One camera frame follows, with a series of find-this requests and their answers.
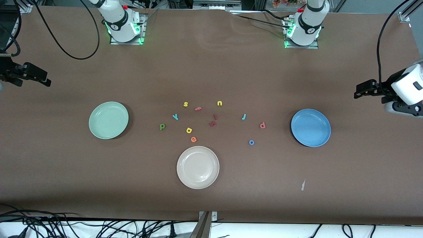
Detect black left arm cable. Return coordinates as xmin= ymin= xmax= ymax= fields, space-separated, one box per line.
xmin=377 ymin=0 xmax=411 ymax=96

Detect orange flowers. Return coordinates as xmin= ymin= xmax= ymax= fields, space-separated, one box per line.
xmin=272 ymin=0 xmax=298 ymax=8

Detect brown paper table cover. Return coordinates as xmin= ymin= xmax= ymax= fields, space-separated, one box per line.
xmin=0 ymin=5 xmax=423 ymax=226

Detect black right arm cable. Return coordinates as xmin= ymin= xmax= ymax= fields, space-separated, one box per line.
xmin=0 ymin=0 xmax=100 ymax=60

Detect blue plate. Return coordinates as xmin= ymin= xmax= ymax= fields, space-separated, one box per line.
xmin=291 ymin=109 xmax=331 ymax=147

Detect small metal bracket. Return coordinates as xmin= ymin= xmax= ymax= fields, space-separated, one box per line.
xmin=198 ymin=211 xmax=218 ymax=223

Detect grey metal beam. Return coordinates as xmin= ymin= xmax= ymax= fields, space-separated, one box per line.
xmin=190 ymin=212 xmax=212 ymax=238

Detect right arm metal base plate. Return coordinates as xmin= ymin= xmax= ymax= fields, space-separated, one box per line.
xmin=110 ymin=14 xmax=146 ymax=45

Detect thin black base cable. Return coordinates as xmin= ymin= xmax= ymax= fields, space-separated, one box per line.
xmin=263 ymin=9 xmax=290 ymax=21
xmin=235 ymin=15 xmax=286 ymax=26

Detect beige plate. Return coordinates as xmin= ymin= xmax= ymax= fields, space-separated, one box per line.
xmin=176 ymin=146 xmax=220 ymax=189

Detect grey metal box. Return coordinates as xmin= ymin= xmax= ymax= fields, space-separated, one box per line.
xmin=193 ymin=0 xmax=242 ymax=11

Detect grey aluminium rail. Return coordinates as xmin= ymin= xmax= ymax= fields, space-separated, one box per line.
xmin=0 ymin=13 xmax=20 ymax=64

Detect green plate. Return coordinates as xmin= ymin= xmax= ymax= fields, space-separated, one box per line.
xmin=89 ymin=101 xmax=129 ymax=140

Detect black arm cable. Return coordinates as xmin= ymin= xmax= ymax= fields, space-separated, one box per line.
xmin=0 ymin=0 xmax=100 ymax=60
xmin=377 ymin=0 xmax=411 ymax=96

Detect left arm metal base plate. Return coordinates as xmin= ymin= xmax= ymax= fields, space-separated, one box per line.
xmin=283 ymin=17 xmax=320 ymax=50

